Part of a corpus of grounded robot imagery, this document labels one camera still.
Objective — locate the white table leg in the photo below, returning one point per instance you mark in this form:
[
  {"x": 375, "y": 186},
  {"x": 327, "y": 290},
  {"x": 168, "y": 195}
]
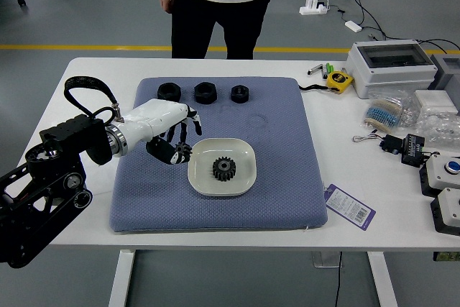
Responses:
[
  {"x": 122, "y": 278},
  {"x": 382, "y": 278}
]

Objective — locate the blue-grey quilted cushion mat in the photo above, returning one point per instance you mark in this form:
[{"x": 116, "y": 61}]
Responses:
[{"x": 230, "y": 120}]

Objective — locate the metal bracket under table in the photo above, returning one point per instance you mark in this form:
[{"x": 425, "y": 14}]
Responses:
[{"x": 321, "y": 260}]

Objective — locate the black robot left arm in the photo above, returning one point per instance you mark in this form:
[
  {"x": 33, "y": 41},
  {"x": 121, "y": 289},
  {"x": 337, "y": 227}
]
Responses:
[{"x": 54, "y": 163}]

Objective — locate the push button box blue button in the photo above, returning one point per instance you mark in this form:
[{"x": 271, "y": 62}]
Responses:
[{"x": 438, "y": 174}]

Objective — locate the white square dish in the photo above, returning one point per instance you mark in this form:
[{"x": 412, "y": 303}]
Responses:
[{"x": 205, "y": 152}]

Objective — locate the white power adapter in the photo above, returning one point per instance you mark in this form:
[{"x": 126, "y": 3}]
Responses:
[{"x": 353, "y": 26}]

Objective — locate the small white carton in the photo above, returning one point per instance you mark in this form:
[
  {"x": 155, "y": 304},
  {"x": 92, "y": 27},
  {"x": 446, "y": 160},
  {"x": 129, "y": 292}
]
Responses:
[{"x": 435, "y": 100}]

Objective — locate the small black gear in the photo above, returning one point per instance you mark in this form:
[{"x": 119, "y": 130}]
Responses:
[{"x": 182, "y": 150}]

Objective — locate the black terminal module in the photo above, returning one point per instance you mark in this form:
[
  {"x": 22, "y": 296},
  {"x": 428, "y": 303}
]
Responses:
[{"x": 412, "y": 152}]

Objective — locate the grey plastic box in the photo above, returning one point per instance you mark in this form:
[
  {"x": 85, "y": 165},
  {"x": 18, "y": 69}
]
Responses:
[{"x": 449, "y": 77}]

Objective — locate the white electrical enclosure box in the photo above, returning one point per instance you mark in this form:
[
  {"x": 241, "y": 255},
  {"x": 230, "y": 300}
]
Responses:
[{"x": 388, "y": 77}]

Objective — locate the bag of blue resistors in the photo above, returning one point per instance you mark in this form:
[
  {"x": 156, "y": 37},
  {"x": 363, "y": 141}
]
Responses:
[{"x": 384, "y": 113}]

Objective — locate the purple barcode tag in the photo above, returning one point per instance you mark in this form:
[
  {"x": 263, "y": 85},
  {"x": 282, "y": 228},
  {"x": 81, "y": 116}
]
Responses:
[{"x": 348, "y": 206}]

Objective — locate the small black hex nut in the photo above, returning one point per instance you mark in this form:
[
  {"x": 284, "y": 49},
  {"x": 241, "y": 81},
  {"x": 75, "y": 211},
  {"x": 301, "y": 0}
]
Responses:
[{"x": 235, "y": 97}]

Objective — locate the big black gear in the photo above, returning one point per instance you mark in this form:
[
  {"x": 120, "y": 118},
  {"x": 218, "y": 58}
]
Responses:
[{"x": 230, "y": 174}]

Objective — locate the white black push button box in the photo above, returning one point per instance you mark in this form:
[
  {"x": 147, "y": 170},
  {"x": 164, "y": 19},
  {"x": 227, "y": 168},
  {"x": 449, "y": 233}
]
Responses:
[{"x": 449, "y": 210}]

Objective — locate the large black hex nut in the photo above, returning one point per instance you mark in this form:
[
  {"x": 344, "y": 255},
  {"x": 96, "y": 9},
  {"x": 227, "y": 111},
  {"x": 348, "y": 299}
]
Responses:
[
  {"x": 200, "y": 96},
  {"x": 167, "y": 92}
]

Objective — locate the clear bag of small parts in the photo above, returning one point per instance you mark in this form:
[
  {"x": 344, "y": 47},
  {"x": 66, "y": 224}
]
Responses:
[{"x": 438, "y": 123}]

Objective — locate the white power strip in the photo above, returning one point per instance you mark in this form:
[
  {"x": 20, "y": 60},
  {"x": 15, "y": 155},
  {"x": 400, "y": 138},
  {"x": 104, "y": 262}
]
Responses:
[{"x": 312, "y": 9}]

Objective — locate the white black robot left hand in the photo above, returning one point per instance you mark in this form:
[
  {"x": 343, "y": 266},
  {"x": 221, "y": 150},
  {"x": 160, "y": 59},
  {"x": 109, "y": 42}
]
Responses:
[{"x": 154, "y": 118}]

